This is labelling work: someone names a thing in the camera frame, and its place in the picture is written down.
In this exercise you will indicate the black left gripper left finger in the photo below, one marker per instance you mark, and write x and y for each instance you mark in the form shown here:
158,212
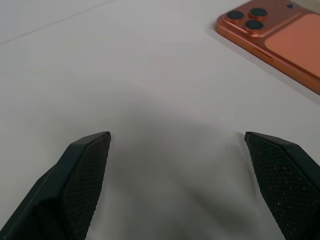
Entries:
82,180

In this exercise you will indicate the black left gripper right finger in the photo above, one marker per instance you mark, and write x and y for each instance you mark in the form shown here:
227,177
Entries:
282,180

